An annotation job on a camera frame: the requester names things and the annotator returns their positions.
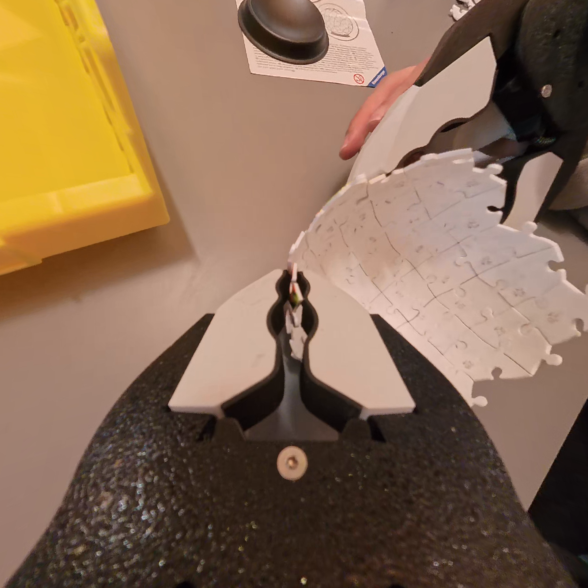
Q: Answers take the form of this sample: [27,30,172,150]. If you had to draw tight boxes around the curved jigsaw puzzle piece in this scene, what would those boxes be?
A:
[284,261,309,361]

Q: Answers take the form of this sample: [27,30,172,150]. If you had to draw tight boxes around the partly built puzzle ball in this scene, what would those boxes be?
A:
[289,148,588,407]

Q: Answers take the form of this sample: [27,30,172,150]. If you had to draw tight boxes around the black round ball stand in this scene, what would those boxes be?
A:
[237,0,330,65]

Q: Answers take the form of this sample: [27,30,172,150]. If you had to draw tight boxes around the person's right forearm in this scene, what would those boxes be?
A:
[549,168,588,213]

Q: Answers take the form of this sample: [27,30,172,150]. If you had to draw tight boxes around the yellow plastic bin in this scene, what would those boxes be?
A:
[0,0,171,276]

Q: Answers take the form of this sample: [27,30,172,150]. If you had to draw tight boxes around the small white puzzle section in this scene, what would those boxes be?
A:
[448,0,483,21]

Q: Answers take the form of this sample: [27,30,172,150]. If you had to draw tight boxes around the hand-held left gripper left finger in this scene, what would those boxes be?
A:
[168,270,291,431]

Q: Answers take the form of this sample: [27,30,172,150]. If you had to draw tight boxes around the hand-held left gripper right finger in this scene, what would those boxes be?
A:
[298,270,416,433]

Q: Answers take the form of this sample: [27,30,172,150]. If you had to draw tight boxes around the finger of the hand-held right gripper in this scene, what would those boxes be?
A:
[488,148,573,224]
[347,36,500,183]

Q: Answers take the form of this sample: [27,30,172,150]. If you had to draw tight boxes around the white instruction sheet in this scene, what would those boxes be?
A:
[236,0,388,88]

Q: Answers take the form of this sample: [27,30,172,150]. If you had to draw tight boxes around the person's right hand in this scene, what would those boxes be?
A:
[339,57,431,160]

